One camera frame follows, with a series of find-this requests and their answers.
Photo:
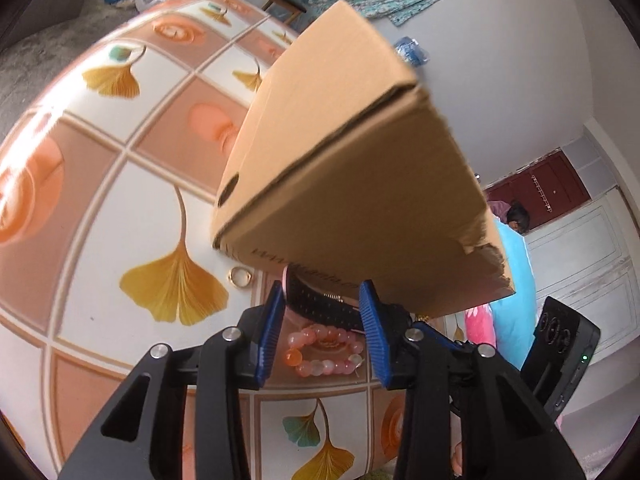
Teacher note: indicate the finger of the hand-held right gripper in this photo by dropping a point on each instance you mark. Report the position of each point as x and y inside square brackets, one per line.
[440, 337]

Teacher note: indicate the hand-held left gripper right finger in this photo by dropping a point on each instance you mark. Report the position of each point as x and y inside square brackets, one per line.
[374, 342]

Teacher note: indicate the dark red door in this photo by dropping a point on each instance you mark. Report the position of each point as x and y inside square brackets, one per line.
[555, 185]

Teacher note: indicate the dark cabinet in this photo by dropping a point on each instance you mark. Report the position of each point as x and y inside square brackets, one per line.
[45, 0]

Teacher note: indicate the blue water jug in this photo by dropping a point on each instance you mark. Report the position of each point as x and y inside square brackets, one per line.
[411, 51]

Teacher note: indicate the white wardrobe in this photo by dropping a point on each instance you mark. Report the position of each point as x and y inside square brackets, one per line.
[590, 260]

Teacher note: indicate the brown cardboard box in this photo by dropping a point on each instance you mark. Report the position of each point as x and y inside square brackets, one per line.
[350, 160]

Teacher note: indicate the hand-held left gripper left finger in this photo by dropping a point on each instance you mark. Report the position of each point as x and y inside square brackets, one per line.
[267, 342]

